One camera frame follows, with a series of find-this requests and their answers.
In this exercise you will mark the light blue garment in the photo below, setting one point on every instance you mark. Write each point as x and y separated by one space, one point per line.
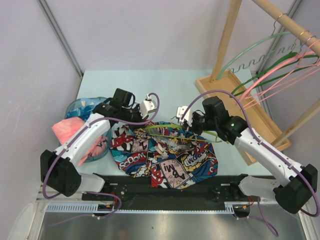
80 108

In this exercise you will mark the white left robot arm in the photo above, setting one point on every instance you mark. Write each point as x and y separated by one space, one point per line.
58 168

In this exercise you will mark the wooden hanger rack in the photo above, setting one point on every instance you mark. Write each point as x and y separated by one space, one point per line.
289 119

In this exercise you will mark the lime green hanger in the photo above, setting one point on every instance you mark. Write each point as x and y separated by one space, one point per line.
176 131

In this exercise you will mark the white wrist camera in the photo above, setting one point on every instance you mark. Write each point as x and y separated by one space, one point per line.
184 116
147 106

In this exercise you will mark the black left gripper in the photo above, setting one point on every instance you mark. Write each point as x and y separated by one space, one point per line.
140 119

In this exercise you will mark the pale green hanger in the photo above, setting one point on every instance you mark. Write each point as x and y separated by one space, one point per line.
253 42

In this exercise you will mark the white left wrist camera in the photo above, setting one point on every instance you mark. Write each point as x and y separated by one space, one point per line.
147 106

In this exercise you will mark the pink shark shorts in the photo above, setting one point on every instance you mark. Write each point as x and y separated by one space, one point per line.
66 128

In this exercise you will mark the teal plastic basket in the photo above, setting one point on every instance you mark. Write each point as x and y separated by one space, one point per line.
97 101

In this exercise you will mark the comic print shorts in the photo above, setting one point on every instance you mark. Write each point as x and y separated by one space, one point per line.
169 163

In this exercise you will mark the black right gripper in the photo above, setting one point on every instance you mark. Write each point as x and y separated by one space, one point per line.
195 114

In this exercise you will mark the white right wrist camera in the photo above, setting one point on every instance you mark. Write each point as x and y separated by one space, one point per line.
184 116

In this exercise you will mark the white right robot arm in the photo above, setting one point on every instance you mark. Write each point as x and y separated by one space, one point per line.
294 183

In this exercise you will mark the dark green hanger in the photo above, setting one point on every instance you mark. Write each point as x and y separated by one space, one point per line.
289 59

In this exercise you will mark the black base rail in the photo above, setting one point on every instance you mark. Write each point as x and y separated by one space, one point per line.
137 194

